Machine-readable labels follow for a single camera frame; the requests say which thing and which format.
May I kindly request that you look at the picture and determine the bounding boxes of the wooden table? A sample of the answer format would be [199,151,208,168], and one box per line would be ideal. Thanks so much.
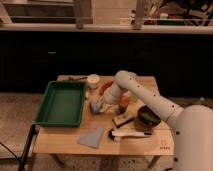
[32,74,175,169]

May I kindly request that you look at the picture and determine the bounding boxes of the black stand pole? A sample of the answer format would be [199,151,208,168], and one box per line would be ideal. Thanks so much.
[18,124,36,171]

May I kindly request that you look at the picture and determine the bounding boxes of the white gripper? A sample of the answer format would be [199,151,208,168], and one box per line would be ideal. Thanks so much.
[97,83,121,113]

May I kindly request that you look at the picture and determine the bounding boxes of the orange topped small bottle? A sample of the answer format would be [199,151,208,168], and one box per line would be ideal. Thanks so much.
[118,95,130,114]

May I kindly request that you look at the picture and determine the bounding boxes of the blue sponge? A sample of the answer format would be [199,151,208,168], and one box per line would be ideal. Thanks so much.
[90,101,101,114]

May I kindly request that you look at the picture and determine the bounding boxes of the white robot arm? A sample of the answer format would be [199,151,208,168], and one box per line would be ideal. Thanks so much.
[101,70,213,171]

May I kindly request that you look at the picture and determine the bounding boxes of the white cup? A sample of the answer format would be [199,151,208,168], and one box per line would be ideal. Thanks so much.
[87,74,100,89]

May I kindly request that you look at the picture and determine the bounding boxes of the dark spoon utensil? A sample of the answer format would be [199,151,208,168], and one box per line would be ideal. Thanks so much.
[65,76,87,81]

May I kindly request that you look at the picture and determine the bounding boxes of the white handled black brush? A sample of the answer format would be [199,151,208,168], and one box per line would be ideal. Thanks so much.
[109,130,151,141]

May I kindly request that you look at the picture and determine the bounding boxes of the wooden block with black edge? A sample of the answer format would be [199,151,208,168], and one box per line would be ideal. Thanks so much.
[112,114,135,128]

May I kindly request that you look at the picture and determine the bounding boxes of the red orange plate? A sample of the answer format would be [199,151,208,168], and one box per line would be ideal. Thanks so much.
[99,81,113,95]

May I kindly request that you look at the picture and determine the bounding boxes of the green plastic tray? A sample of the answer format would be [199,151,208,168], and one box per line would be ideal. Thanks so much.
[35,81,86,127]

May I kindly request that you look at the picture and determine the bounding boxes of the dark brown bowl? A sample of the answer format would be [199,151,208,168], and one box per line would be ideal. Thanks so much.
[137,106,161,128]

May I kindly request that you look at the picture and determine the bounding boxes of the blue grey cloth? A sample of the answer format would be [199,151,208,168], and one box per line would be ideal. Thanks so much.
[78,127,104,149]

